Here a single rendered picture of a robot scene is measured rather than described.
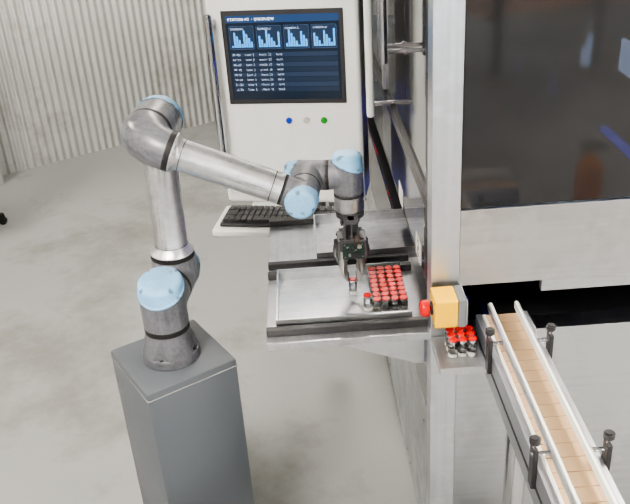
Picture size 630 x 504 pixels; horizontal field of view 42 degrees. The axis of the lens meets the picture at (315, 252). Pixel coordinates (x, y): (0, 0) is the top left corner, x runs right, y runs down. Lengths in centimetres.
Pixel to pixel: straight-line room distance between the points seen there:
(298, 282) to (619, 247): 84
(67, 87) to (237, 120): 321
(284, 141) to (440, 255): 109
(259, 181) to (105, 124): 428
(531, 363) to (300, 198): 63
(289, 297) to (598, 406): 85
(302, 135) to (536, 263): 114
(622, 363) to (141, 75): 459
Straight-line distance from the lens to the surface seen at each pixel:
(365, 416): 315
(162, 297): 202
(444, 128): 177
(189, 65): 625
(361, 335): 201
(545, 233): 193
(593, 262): 200
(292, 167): 198
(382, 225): 253
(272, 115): 281
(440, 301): 185
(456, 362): 192
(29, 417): 345
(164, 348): 210
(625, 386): 224
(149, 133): 188
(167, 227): 210
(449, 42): 172
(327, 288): 220
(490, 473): 232
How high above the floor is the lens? 200
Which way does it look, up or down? 28 degrees down
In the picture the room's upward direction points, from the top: 4 degrees counter-clockwise
